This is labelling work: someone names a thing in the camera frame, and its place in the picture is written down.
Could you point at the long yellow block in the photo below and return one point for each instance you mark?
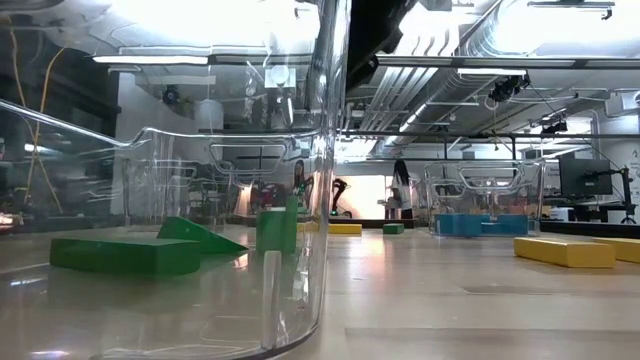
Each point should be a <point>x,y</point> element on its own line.
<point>622,249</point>
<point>345,229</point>

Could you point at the green cylinder block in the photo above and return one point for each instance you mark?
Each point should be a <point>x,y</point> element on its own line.
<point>272,230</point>

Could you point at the green wedge block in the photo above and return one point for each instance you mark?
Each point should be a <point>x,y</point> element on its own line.
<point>393,228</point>

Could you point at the long green block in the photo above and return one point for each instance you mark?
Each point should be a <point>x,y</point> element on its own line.
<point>125,255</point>

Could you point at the clear plastic bin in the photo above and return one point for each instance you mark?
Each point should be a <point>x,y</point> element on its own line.
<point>150,195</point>
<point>435,200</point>
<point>150,310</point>

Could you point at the yellow rectangular block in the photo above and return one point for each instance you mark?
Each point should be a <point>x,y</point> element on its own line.
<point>565,252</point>

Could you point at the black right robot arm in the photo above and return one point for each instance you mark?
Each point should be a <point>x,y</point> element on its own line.
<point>372,30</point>

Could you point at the black background robot arm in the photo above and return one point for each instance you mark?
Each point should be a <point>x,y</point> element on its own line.
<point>340,195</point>

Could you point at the long grey ceiling light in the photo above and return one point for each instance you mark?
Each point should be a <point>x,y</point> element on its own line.
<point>475,61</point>

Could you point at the bright ceiling light strip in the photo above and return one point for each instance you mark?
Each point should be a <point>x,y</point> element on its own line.
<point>150,59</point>

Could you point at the white box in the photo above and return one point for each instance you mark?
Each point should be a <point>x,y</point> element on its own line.
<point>562,214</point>

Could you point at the black computer monitor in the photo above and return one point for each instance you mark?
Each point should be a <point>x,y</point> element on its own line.
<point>585,177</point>

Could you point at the black aluminium table frame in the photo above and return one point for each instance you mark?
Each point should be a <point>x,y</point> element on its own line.
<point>372,223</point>

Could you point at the silver ventilation duct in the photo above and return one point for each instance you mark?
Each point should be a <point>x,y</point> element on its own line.
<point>435,92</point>

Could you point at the black overhead pipe rail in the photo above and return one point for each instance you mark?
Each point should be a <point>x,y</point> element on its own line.
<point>475,135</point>

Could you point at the black ceiling camera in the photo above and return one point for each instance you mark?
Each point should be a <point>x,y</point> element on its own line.
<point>507,89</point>

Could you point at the black rail-mounted device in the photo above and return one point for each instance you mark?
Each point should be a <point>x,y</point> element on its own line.
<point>555,127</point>

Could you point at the ceiling light bracket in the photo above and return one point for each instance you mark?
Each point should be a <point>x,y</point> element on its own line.
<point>570,4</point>

